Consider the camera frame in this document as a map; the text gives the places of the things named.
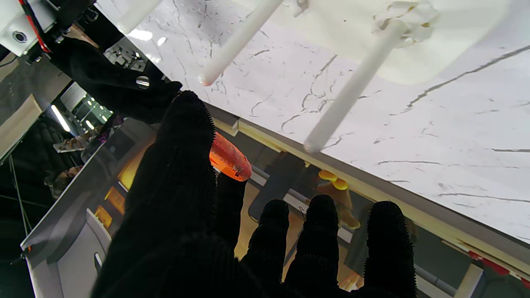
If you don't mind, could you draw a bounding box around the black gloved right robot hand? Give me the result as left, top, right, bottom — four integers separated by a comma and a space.
49, 37, 183, 124

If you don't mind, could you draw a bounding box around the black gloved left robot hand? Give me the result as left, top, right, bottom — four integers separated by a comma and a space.
90, 90, 418, 298

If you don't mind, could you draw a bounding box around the small orange ring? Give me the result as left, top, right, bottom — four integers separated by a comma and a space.
209, 132, 252, 182

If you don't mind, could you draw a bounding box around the white three-rod Hanoi tower base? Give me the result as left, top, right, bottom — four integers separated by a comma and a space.
116, 0, 511, 154

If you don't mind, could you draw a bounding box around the printed kitchen scene backdrop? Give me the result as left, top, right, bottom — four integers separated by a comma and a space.
21, 103, 530, 298

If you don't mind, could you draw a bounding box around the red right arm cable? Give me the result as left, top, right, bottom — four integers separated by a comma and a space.
19, 0, 52, 53

